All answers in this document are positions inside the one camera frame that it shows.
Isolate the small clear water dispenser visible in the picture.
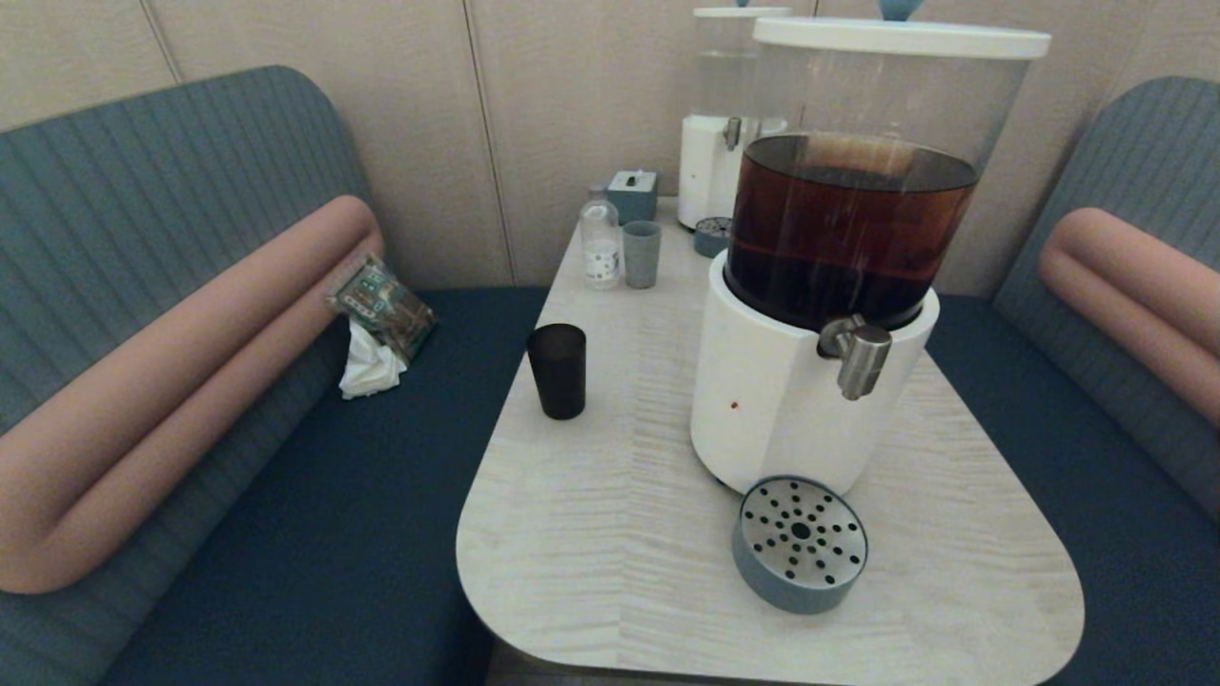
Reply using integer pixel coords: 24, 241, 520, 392
678, 0, 792, 232

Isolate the dark brown plastic cup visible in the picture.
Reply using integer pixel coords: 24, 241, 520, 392
527, 323, 588, 421

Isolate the metal dispenser tap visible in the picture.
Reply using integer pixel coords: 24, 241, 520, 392
817, 315, 893, 402

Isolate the teal ribbed sofa bench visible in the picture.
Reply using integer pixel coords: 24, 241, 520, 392
925, 76, 1220, 686
0, 65, 554, 686

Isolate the grey-blue cup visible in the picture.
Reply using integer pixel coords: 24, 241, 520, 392
623, 221, 662, 290

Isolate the clear plastic bottle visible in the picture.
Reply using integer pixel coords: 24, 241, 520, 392
580, 186, 623, 291

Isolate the large blue-grey perforated drip tray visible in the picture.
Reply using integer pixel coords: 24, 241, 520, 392
732, 475, 869, 615

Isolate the small blue-grey drip tray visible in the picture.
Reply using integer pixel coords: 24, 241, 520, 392
693, 217, 735, 259

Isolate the pink bolster cushion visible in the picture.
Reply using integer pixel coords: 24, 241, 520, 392
0, 195, 385, 595
1037, 208, 1220, 428

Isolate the green printed snack packet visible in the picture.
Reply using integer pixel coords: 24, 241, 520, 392
327, 253, 440, 363

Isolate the crumpled white tissue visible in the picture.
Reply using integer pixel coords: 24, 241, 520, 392
339, 317, 409, 400

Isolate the blue-grey tissue box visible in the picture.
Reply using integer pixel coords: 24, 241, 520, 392
607, 171, 660, 226

